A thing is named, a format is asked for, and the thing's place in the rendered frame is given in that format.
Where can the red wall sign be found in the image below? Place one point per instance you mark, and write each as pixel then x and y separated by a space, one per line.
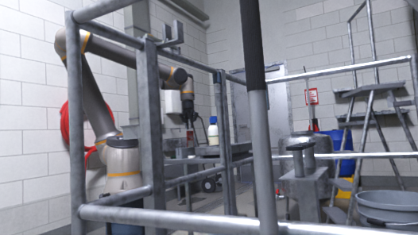
pixel 311 96

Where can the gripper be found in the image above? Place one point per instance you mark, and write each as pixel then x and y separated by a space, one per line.
pixel 188 109

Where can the blue plastic drum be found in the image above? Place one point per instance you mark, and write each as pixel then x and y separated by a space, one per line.
pixel 343 140

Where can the steel fermenter tank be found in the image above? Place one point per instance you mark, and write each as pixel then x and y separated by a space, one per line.
pixel 321 143

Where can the grey plastic tub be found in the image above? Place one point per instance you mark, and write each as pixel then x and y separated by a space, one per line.
pixel 388 205

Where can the yellow box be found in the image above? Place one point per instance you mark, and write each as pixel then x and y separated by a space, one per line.
pixel 344 191

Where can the black hand truck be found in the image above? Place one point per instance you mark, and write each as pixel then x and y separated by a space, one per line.
pixel 209 184

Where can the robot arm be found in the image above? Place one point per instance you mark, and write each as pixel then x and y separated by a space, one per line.
pixel 98 107

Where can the red lockout tag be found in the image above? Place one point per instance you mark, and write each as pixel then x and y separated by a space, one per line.
pixel 189 138

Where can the grey metal door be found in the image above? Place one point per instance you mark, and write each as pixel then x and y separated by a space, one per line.
pixel 277 107

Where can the grey steel bench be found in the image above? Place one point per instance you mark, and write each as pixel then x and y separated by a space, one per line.
pixel 209 150

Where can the white bottle blue cap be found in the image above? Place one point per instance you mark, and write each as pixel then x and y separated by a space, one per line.
pixel 213 132

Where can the grey step ladder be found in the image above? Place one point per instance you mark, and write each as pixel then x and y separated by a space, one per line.
pixel 369 89

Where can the blue latch block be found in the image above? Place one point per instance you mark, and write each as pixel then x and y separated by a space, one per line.
pixel 217 77

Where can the red black floor squeegee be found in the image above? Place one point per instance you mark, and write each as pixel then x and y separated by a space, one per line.
pixel 314 124

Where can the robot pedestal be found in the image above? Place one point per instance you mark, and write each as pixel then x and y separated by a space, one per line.
pixel 125 225

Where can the grey block stand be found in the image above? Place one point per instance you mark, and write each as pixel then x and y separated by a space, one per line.
pixel 307 192

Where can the grey steel platform railing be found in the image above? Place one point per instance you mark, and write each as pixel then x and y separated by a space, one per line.
pixel 75 130

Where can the white wall dispenser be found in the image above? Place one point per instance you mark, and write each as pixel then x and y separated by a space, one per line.
pixel 172 101

